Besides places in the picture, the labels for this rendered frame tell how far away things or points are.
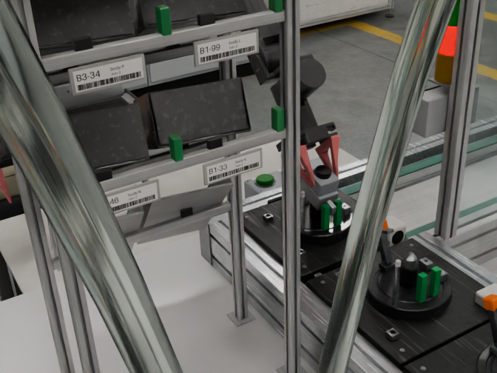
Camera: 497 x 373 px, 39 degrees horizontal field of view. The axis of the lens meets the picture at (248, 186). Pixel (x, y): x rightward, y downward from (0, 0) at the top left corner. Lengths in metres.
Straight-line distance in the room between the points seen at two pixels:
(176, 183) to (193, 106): 0.84
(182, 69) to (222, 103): 3.65
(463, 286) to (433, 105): 0.31
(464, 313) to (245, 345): 0.38
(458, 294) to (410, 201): 0.39
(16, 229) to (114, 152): 0.82
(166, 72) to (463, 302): 3.55
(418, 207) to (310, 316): 0.48
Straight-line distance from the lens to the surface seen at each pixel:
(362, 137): 3.98
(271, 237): 1.33
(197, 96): 0.94
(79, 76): 0.79
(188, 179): 1.78
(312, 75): 1.25
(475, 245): 1.45
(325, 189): 1.29
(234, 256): 1.23
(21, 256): 1.59
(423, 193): 1.61
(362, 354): 1.12
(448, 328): 1.16
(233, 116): 0.95
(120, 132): 0.90
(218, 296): 1.38
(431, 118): 1.25
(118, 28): 0.84
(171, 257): 1.49
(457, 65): 1.24
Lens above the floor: 1.71
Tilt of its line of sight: 29 degrees down
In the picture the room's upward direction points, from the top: 2 degrees counter-clockwise
